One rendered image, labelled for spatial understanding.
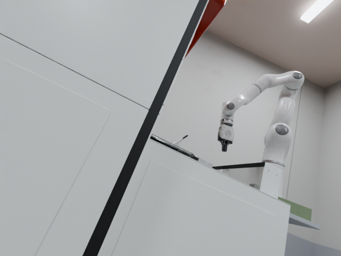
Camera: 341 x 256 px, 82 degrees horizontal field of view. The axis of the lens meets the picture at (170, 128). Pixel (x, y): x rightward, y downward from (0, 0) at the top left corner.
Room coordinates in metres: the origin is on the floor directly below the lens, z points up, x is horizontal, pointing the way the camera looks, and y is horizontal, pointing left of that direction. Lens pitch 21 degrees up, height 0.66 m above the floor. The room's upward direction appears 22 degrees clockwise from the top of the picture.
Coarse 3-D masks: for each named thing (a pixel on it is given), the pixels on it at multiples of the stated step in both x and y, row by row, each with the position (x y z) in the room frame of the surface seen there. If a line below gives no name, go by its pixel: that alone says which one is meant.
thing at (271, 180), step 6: (264, 168) 0.76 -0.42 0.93; (270, 168) 0.77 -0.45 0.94; (276, 168) 0.77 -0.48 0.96; (264, 174) 0.76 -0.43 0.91; (270, 174) 0.77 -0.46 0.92; (276, 174) 0.77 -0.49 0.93; (264, 180) 0.76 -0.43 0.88; (270, 180) 0.77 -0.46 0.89; (276, 180) 0.78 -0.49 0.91; (264, 186) 0.76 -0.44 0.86; (270, 186) 0.77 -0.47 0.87; (276, 186) 0.78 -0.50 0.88; (264, 192) 0.76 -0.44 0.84; (270, 192) 0.77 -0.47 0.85; (276, 192) 0.78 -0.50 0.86
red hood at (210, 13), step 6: (210, 0) 0.39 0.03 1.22; (216, 0) 0.39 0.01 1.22; (222, 0) 0.39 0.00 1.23; (210, 6) 0.41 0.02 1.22; (216, 6) 0.40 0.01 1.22; (222, 6) 0.40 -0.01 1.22; (204, 12) 0.44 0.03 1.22; (210, 12) 0.43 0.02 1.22; (216, 12) 0.42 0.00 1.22; (204, 18) 0.46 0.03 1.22; (210, 18) 0.45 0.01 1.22; (204, 24) 0.48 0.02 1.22; (198, 30) 0.51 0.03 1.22; (204, 30) 0.50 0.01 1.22; (198, 36) 0.53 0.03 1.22; (192, 42) 0.57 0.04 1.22; (186, 54) 0.64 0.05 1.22
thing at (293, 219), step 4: (292, 216) 0.87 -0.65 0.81; (296, 216) 0.88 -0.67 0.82; (292, 220) 0.93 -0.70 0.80; (296, 220) 0.89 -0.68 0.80; (300, 220) 0.88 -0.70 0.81; (304, 220) 0.88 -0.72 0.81; (308, 220) 0.88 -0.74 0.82; (292, 224) 1.04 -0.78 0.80; (296, 224) 0.99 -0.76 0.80; (300, 224) 0.94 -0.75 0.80; (304, 224) 0.89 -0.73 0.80; (308, 224) 0.88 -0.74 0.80; (312, 224) 0.88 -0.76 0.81; (316, 224) 0.89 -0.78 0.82; (312, 228) 0.92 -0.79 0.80; (316, 228) 0.89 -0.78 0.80
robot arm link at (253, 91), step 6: (252, 84) 1.07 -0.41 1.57; (246, 90) 1.08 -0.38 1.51; (252, 90) 1.06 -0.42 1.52; (258, 90) 1.06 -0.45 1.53; (234, 96) 1.04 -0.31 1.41; (240, 96) 1.04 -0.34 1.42; (246, 96) 1.07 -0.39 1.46; (252, 96) 1.07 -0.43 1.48; (228, 102) 1.04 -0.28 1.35; (234, 102) 1.03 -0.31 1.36; (240, 102) 1.03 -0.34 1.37; (246, 102) 1.05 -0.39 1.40; (228, 108) 1.04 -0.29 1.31; (234, 108) 1.04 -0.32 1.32; (228, 114) 1.08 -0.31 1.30
